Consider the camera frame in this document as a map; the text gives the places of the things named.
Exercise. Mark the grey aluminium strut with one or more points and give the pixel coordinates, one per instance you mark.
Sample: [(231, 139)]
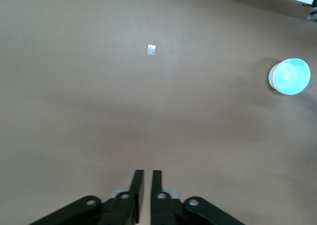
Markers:
[(313, 14)]

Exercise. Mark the blue bowl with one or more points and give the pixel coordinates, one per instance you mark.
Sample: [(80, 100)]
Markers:
[(292, 76)]

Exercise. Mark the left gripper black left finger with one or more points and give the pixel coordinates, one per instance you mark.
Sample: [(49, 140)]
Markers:
[(119, 212)]

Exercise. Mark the white bowl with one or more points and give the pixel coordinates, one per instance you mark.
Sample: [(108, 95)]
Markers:
[(272, 77)]

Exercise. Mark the brown table cover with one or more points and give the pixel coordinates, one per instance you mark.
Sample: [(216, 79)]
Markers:
[(74, 86)]

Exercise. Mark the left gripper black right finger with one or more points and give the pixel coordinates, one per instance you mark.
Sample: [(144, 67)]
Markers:
[(166, 212)]

